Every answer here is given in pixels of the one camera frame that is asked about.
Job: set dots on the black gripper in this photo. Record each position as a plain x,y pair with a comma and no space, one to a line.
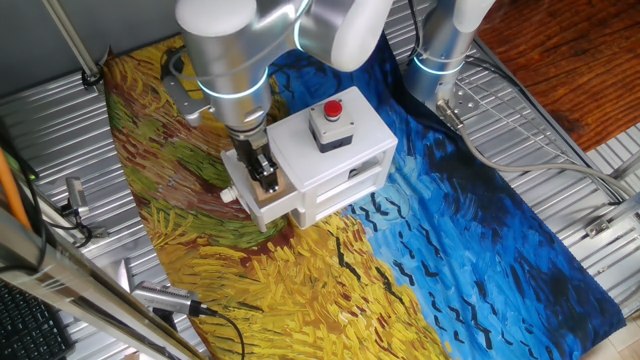
250,152

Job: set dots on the tan wooden block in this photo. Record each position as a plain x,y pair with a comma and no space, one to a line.
260,196

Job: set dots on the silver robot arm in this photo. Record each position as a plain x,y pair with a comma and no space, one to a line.
225,50

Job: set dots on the white drawer cabinet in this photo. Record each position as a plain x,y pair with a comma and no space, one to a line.
360,135

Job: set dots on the grey box red stop button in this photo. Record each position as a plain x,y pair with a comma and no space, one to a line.
331,131

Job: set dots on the painted wheatfield cloth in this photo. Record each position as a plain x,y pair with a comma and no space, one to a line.
250,280

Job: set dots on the shiny metal plate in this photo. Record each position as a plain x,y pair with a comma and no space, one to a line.
124,275

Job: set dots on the black pole clamp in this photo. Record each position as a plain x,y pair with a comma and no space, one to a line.
92,79

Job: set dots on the grey metal pole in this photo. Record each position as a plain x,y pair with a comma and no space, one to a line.
70,37

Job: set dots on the orange pole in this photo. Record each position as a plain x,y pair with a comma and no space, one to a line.
11,192

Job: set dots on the black keyboard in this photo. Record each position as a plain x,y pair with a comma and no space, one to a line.
27,330

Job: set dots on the aluminium profile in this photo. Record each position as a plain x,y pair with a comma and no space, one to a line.
627,167

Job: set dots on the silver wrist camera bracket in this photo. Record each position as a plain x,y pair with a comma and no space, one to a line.
187,107

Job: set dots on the silver bar camera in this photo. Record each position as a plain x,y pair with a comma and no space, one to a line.
165,297

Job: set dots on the small metal bracket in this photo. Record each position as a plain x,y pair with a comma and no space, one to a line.
99,233

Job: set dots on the black camera stand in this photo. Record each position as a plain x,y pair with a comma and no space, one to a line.
165,320

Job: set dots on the small grey camera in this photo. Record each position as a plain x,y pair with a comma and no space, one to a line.
76,192

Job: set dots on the aluminium frame bar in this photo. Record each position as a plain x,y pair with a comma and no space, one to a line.
75,280

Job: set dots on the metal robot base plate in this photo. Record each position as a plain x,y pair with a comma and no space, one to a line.
467,102

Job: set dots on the aluminium bar with corner bracket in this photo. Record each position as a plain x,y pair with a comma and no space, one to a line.
597,227

